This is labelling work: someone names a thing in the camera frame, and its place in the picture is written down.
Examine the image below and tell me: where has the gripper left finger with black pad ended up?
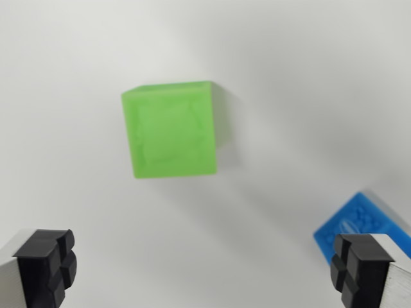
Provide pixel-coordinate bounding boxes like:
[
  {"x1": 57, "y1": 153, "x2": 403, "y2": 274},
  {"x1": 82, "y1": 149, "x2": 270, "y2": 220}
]
[{"x1": 0, "y1": 228, "x2": 78, "y2": 308}]

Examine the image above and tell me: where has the green embossed cube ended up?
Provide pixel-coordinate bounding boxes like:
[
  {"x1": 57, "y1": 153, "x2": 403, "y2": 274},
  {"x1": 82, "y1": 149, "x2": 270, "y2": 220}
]
[{"x1": 121, "y1": 80, "x2": 220, "y2": 180}]

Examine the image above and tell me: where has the blue embossed cube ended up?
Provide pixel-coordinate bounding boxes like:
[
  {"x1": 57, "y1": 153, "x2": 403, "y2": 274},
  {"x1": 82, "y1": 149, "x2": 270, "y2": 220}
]
[{"x1": 313, "y1": 191, "x2": 411, "y2": 266}]

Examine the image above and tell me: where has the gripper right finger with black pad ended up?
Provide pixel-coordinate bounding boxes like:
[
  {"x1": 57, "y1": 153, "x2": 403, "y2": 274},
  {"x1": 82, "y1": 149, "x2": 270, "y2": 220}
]
[{"x1": 329, "y1": 233, "x2": 411, "y2": 308}]

